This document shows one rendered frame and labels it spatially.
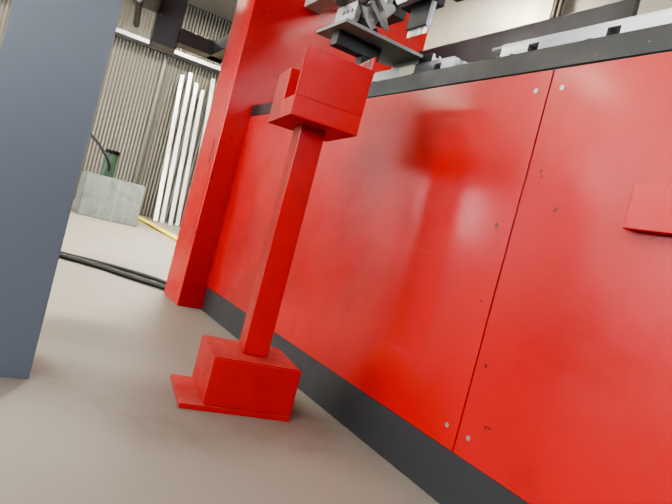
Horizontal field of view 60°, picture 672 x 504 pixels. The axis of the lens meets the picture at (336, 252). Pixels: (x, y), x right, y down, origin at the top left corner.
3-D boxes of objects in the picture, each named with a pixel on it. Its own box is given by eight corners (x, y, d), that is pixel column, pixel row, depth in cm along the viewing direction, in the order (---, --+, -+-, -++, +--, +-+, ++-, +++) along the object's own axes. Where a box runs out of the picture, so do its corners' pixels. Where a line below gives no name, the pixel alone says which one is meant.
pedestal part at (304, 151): (237, 346, 139) (294, 126, 138) (261, 350, 142) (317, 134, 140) (242, 353, 134) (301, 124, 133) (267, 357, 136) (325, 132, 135)
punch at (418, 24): (403, 37, 180) (411, 7, 180) (409, 39, 181) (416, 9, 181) (423, 31, 171) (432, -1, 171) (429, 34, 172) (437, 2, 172)
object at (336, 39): (313, 106, 165) (332, 31, 165) (355, 122, 173) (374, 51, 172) (320, 104, 162) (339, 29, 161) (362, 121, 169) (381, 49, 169)
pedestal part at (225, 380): (169, 378, 141) (182, 330, 141) (267, 392, 151) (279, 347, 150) (178, 408, 123) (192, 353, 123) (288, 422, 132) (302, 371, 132)
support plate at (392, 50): (315, 33, 170) (316, 29, 170) (387, 66, 183) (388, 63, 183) (346, 21, 154) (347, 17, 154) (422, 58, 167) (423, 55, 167)
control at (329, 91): (267, 122, 143) (285, 50, 142) (326, 142, 149) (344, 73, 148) (290, 113, 124) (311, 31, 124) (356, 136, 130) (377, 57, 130)
